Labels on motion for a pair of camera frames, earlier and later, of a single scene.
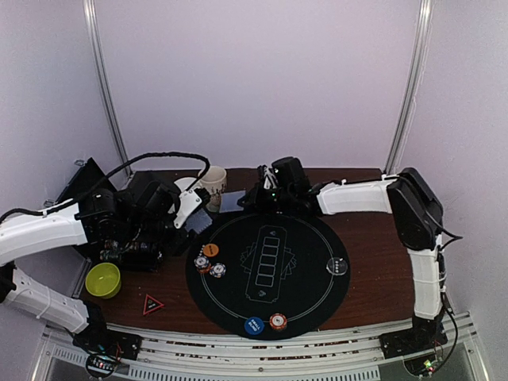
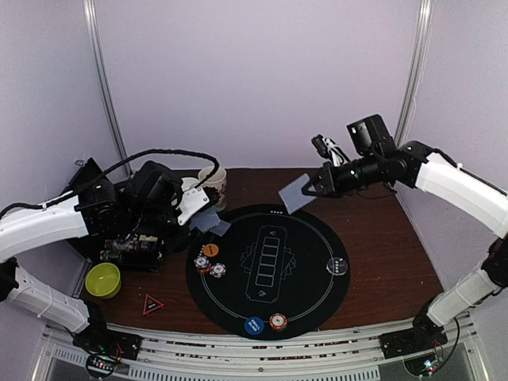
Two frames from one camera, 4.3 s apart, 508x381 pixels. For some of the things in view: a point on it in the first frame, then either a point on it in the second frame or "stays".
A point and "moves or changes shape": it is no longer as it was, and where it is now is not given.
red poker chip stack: [278, 321] stays
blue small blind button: [254, 325] stays
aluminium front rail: [340, 358] stays
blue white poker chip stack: [202, 264] stays
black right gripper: [256, 196] → [325, 181]
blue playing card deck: [199, 221] moves or changes shape
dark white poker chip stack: [217, 270] stays
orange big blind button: [210, 249] stays
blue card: [228, 202] → [220, 228]
